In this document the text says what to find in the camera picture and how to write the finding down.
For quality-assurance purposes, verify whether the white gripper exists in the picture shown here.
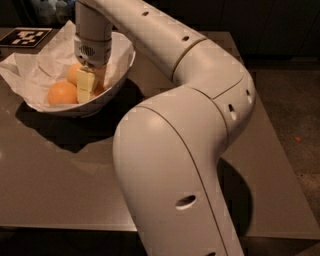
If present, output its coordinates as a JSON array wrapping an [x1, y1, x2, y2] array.
[[74, 35, 112, 104]]

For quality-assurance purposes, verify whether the orange fruit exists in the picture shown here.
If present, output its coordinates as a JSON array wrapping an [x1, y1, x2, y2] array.
[[47, 81, 78, 105], [93, 82, 105, 97], [66, 62, 81, 85]]

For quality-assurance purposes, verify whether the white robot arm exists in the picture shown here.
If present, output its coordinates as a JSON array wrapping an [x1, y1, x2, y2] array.
[[75, 0, 256, 256]]

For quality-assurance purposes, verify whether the white bowl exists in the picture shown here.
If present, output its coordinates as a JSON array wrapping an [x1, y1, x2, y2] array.
[[25, 32, 135, 117]]

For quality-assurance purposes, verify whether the orange fruit back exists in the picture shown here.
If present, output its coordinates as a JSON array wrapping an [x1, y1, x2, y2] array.
[[66, 62, 81, 85]]

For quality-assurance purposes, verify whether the white crumpled paper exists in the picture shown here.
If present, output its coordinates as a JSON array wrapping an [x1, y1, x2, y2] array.
[[0, 21, 135, 117]]

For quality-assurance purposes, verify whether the black white marker tag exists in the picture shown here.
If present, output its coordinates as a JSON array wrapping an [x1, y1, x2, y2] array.
[[0, 27, 52, 48]]

